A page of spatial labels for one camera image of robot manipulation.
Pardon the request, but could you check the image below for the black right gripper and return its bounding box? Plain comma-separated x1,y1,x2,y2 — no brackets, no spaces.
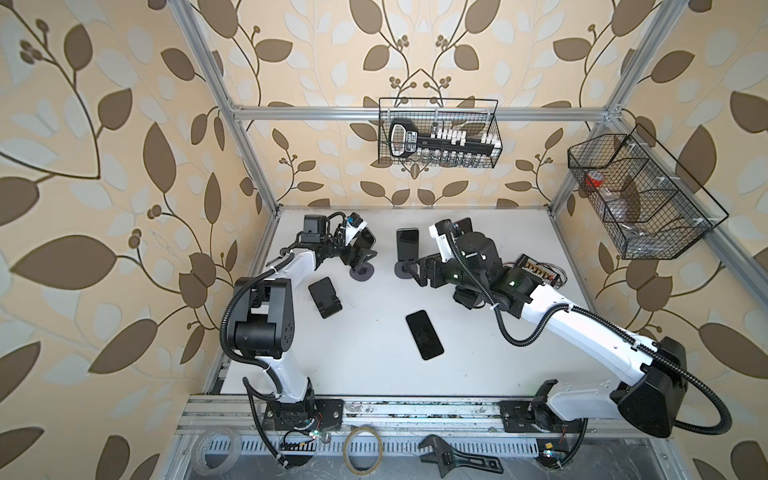
404,251,485,296

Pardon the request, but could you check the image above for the silver-edged black phone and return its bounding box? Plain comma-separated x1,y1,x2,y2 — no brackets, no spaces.
406,310,445,361

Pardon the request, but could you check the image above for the dark phone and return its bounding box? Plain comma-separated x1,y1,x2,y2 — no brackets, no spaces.
351,228,377,264

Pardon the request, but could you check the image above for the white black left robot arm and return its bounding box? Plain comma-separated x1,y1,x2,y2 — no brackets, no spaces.
219,212,377,429

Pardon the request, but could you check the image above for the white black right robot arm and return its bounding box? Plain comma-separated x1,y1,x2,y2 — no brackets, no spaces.
411,218,733,438

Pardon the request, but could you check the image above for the purple round middle phone stand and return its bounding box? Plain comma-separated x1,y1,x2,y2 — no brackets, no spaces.
394,260,420,281

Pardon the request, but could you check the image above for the purple round phone stand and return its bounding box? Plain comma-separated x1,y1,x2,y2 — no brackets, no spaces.
349,252,377,282
394,260,420,281

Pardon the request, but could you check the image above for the black phone on middle stand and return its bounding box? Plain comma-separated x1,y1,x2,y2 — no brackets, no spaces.
396,228,420,262

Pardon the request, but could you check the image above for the black phone on stand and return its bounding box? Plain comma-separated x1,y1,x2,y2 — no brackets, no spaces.
452,217,474,237
396,228,420,262

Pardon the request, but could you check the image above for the purple round left phone stand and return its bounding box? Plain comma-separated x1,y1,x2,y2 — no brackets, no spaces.
349,252,377,282

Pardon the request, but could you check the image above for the black phone on right stand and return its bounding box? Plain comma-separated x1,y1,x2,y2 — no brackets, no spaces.
452,217,474,237

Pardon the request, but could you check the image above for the black square phone stand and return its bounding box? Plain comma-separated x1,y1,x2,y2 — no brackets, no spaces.
308,277,343,319

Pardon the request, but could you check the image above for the black socket set holder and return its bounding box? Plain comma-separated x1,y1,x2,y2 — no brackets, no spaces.
384,118,503,164

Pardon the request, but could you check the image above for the red capped item in basket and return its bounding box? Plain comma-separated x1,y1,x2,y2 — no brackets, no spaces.
584,170,605,190

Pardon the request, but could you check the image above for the black adjustable wrench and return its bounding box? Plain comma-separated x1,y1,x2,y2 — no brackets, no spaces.
418,434,504,479

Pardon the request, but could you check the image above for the brown tape roll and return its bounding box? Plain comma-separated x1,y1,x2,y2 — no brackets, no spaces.
342,426,384,477

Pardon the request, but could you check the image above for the clear tape roll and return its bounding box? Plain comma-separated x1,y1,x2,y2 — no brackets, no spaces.
190,427,243,476

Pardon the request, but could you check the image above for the black circuit board with wires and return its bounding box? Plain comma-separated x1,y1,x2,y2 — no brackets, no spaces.
507,254,568,290

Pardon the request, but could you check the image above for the black wire basket back wall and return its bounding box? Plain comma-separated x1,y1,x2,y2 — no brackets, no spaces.
378,96,503,169

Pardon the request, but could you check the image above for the black wire basket wall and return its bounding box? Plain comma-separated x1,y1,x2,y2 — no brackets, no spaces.
378,96,503,169
567,124,729,260

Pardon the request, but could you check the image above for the black wire basket right wall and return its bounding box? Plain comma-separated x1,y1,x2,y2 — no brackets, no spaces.
567,124,729,260

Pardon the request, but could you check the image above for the aluminium frame post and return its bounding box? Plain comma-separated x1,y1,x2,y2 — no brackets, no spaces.
169,0,280,217

